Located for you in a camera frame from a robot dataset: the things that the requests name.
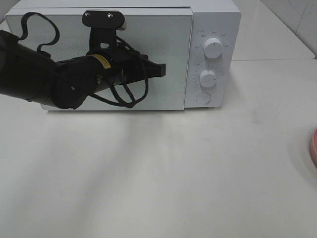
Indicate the round white door button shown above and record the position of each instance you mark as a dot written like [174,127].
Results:
[203,98]

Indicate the white microwave door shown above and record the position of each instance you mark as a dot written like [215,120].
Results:
[165,39]

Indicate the white microwave oven body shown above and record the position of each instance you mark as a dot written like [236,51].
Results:
[220,18]

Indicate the pink round plate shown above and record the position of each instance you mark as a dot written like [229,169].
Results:
[313,147]

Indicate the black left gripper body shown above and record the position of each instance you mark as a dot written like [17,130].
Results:
[120,62]

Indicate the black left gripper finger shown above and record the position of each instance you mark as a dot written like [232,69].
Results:
[154,70]

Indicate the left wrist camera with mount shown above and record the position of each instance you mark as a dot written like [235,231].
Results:
[104,19]

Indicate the white round knob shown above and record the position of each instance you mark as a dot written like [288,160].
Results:
[212,47]
[207,78]

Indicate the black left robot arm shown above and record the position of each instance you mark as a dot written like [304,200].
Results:
[34,77]

